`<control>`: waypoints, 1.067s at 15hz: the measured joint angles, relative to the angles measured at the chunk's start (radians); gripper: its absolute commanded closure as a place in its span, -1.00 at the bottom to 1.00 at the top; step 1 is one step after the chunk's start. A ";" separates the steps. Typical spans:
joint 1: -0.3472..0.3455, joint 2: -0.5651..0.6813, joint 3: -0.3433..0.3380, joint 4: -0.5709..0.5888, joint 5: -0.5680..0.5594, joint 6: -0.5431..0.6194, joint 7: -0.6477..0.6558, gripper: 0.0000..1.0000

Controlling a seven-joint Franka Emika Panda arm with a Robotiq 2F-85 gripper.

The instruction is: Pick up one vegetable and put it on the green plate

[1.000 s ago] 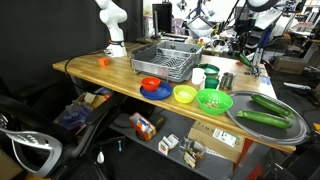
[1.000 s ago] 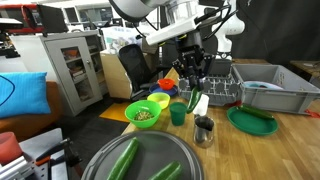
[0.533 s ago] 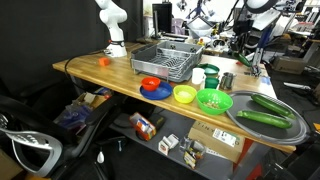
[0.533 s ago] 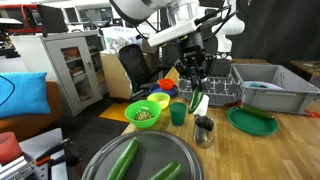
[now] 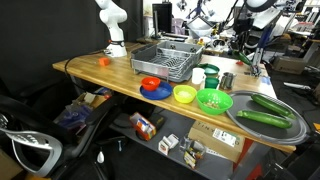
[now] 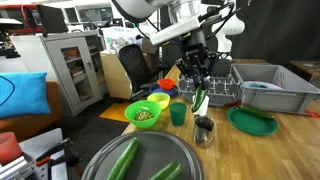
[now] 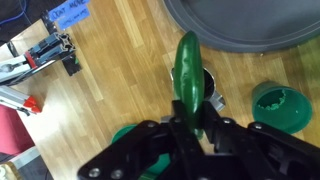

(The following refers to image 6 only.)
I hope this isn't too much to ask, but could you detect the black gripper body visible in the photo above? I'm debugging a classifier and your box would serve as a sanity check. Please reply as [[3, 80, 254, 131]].
[[179, 31, 216, 66]]

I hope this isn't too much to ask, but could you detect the dark green plate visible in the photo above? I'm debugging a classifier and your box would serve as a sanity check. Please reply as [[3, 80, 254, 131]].
[[226, 105, 279, 137]]

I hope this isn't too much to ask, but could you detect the blue plate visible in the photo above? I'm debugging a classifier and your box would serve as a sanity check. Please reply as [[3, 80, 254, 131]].
[[148, 83, 179, 98]]

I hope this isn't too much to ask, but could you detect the pale plate in bin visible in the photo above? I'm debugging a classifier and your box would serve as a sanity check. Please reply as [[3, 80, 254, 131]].
[[242, 80, 285, 91]]

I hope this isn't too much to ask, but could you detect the grey dish rack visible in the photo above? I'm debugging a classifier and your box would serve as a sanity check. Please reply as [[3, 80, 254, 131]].
[[177, 70, 243, 108]]

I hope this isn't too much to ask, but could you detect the orange-red bowl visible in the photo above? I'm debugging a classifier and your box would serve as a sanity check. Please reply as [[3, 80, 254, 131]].
[[157, 78, 176, 91]]

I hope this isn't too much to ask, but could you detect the white cup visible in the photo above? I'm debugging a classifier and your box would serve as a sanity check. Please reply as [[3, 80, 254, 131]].
[[193, 94, 211, 117]]

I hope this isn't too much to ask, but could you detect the yellow bowl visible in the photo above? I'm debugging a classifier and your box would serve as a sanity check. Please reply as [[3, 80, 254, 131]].
[[146, 92, 172, 111]]

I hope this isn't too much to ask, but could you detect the dark green cup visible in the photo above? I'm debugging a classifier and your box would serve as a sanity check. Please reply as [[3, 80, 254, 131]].
[[169, 101, 188, 127]]

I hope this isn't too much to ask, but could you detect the black office chair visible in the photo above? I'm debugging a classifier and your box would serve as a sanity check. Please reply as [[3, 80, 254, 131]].
[[117, 43, 162, 102]]

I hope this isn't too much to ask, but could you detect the bright green bowl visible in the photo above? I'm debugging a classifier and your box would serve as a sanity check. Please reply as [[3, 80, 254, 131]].
[[124, 99, 163, 130]]

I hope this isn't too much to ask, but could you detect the dark green cucumber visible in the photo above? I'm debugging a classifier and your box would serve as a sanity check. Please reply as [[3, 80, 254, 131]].
[[237, 104, 275, 121]]

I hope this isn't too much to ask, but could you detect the shiny metal cup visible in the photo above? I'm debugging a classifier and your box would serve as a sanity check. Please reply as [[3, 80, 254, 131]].
[[192, 115, 216, 150]]

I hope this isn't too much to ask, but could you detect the grey plastic storage bin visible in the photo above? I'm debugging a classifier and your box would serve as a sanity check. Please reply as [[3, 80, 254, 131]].
[[231, 63, 320, 116]]

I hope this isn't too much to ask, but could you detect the light wooden cabinet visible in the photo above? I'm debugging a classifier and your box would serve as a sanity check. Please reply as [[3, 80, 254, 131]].
[[99, 49, 134, 101]]

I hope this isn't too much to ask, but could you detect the round grey metal tray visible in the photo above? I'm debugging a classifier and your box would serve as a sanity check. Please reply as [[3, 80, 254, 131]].
[[81, 130, 205, 180]]

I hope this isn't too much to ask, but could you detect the yellow floor mat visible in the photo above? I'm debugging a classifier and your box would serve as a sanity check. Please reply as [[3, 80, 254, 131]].
[[98, 101, 132, 124]]

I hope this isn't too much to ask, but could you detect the large green zucchini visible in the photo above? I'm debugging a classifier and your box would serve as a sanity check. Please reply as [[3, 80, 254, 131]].
[[147, 161, 184, 180], [106, 136, 141, 180]]

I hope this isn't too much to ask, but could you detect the grey metal cabinet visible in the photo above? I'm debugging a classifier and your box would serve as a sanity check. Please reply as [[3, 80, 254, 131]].
[[39, 30, 105, 118]]

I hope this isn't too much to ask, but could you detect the black hand tool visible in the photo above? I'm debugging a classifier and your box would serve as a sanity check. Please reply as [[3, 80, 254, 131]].
[[34, 137, 83, 180]]

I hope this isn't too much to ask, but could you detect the blue cushion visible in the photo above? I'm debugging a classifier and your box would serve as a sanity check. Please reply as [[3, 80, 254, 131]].
[[0, 71, 52, 120]]

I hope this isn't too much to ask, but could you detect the orange sofa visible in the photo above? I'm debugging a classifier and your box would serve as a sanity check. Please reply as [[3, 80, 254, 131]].
[[0, 81, 65, 143]]

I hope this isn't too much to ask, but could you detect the red cylinder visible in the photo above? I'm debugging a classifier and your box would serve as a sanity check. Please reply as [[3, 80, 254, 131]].
[[0, 131, 24, 166]]

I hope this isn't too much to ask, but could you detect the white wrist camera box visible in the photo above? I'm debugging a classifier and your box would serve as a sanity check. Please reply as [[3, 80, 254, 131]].
[[149, 16, 203, 47]]

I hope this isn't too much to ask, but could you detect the black camera cable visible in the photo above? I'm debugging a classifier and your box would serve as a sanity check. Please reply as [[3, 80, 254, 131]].
[[198, 1, 243, 39]]

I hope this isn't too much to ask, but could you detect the red machine frame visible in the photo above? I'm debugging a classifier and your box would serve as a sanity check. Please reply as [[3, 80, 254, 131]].
[[0, 3, 44, 36]]

